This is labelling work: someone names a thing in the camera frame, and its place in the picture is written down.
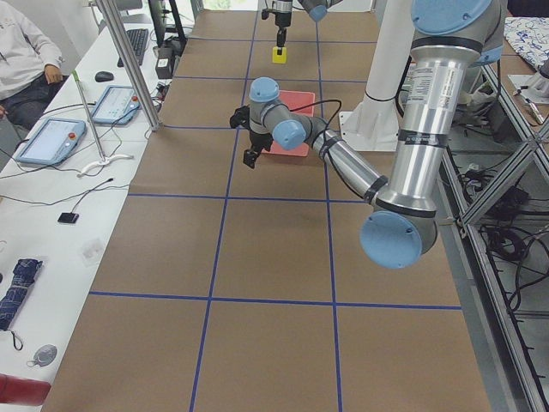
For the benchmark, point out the black keyboard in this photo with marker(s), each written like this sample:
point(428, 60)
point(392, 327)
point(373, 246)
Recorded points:
point(138, 38)

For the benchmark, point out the grey round tag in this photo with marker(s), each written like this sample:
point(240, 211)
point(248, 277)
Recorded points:
point(43, 356)

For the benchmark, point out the folded blue umbrella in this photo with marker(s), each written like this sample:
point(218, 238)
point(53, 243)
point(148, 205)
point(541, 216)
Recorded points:
point(24, 274)

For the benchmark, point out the blue teach pendant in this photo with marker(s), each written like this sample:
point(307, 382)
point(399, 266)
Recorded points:
point(53, 142)
point(116, 106)

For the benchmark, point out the black computer mouse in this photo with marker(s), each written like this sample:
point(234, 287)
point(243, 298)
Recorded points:
point(103, 76)

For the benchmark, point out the thin rod stand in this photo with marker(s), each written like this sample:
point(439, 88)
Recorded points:
point(104, 160)

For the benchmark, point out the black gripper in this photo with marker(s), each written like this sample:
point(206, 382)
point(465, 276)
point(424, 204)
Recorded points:
point(281, 20)
point(258, 140)

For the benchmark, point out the white camera mast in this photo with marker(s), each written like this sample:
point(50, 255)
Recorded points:
point(373, 125)

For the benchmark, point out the pink plastic bin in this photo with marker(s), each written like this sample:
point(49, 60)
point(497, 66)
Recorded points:
point(301, 103)

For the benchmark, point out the aluminium frame post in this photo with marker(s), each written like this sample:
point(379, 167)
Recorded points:
point(109, 10)

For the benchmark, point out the seated person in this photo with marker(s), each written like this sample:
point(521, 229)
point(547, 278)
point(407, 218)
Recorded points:
point(31, 72)

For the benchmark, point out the yellow foam block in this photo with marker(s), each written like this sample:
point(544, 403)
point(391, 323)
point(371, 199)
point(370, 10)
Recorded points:
point(279, 55)

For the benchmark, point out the small black device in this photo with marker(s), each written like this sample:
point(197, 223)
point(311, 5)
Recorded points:
point(68, 218)

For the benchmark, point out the black cardboard box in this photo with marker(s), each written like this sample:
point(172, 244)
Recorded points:
point(168, 57)

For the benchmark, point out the near blue teach pendant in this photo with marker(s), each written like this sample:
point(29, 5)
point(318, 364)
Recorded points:
point(53, 142)

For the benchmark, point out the red object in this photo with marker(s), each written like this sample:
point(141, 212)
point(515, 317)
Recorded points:
point(23, 392)

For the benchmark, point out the far blue teach pendant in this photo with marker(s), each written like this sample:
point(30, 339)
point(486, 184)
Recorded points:
point(116, 106)

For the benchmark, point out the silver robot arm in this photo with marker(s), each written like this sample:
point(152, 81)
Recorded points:
point(316, 9)
point(449, 37)

